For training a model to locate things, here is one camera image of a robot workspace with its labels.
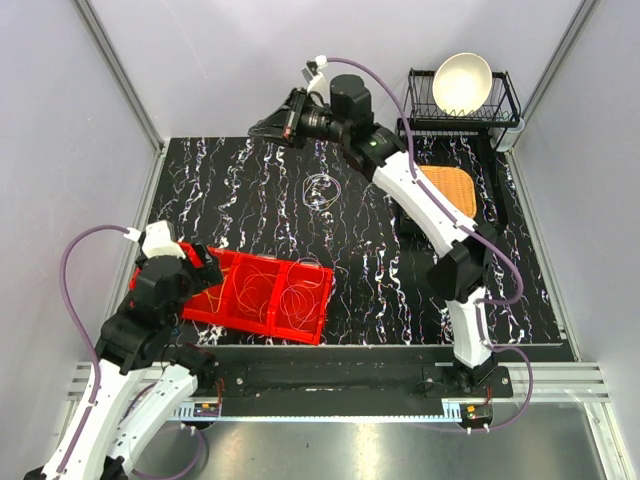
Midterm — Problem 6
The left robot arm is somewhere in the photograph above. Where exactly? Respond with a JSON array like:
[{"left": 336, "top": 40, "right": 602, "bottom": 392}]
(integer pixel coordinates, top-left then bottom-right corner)
[{"left": 25, "top": 243, "right": 223, "bottom": 479}]

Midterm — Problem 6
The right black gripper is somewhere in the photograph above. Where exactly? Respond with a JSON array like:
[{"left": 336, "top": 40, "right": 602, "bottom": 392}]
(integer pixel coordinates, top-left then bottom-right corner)
[{"left": 247, "top": 89, "right": 347, "bottom": 152}]

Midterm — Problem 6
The orange woven mat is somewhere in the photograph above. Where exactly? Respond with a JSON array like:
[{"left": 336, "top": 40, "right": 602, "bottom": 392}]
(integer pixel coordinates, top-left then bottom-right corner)
[{"left": 420, "top": 165, "right": 477, "bottom": 218}]

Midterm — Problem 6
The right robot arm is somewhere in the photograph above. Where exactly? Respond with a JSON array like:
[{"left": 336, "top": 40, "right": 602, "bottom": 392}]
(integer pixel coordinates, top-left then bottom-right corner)
[{"left": 248, "top": 74, "right": 497, "bottom": 397}]

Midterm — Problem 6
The orange cable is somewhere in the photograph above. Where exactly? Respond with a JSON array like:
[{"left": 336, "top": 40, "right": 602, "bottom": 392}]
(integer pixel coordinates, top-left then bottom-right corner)
[{"left": 234, "top": 267, "right": 276, "bottom": 326}]

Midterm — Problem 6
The black wire dish rack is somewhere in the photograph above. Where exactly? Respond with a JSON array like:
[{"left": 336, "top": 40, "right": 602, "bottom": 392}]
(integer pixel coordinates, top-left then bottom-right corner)
[{"left": 404, "top": 68, "right": 522, "bottom": 146}]

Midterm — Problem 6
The red divided plastic bin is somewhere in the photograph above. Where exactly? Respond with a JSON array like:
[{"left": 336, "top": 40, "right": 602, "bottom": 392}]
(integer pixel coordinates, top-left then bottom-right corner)
[{"left": 128, "top": 242, "right": 335, "bottom": 347}]

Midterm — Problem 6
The white cup on rack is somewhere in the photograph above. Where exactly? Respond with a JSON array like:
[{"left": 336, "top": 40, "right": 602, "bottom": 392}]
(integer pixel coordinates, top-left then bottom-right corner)
[{"left": 494, "top": 117, "right": 526, "bottom": 153}]

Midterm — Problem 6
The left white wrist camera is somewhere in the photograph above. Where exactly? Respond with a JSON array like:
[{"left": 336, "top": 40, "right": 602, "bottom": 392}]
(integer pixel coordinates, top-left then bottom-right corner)
[{"left": 124, "top": 220, "right": 186, "bottom": 259}]

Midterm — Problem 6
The white bowl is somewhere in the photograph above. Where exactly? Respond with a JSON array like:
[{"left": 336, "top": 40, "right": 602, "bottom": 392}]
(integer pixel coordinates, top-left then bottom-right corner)
[{"left": 433, "top": 53, "right": 493, "bottom": 116}]

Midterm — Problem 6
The black square tray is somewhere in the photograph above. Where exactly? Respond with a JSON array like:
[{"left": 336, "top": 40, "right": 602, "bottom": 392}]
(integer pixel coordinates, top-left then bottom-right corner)
[{"left": 418, "top": 150, "right": 505, "bottom": 236}]

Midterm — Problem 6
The white pink cable coil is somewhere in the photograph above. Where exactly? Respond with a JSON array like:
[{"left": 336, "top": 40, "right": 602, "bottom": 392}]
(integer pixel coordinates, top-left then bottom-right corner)
[{"left": 277, "top": 257, "right": 324, "bottom": 334}]

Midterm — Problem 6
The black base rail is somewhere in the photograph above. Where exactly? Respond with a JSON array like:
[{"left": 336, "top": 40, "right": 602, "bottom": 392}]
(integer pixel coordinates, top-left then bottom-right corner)
[{"left": 205, "top": 345, "right": 514, "bottom": 400}]

